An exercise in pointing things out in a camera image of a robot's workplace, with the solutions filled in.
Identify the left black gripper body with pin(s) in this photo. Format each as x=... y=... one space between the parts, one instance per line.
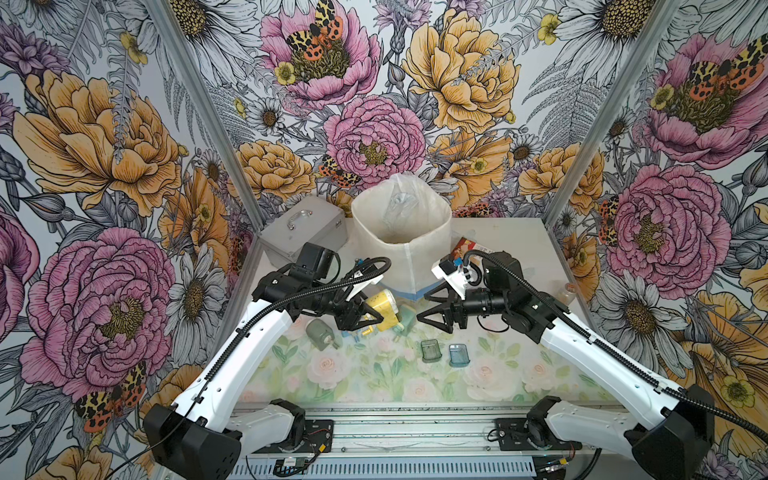
x=343 y=303

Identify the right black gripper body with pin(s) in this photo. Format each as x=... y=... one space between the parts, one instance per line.
x=453 y=304

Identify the dark green pencil sharpener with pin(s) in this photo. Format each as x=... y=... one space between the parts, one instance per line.
x=321 y=335

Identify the yellow pencil sharpener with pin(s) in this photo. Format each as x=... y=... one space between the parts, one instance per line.
x=384 y=303

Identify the translucent green shavings tray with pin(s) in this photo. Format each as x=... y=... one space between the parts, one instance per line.
x=431 y=351

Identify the translucent blue shavings tray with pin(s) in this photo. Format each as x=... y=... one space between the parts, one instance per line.
x=458 y=356

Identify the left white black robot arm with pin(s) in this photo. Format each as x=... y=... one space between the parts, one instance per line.
x=196 y=436

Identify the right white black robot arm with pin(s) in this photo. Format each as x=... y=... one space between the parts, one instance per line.
x=666 y=429

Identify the teal square pencil sharpener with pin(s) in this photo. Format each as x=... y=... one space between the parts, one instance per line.
x=407 y=318

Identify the small glass jar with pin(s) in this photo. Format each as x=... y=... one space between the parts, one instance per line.
x=567 y=294

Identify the red white bandage box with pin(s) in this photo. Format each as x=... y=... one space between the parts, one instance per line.
x=465 y=245

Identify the silver aluminium case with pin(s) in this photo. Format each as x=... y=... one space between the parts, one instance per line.
x=312 y=220

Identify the white lined trash bin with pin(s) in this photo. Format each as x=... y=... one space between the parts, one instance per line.
x=405 y=220

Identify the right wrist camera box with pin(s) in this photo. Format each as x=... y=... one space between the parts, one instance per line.
x=459 y=277

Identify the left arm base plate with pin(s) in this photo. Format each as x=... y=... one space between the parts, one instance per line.
x=317 y=437

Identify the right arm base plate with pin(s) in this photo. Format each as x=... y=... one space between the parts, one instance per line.
x=515 y=434

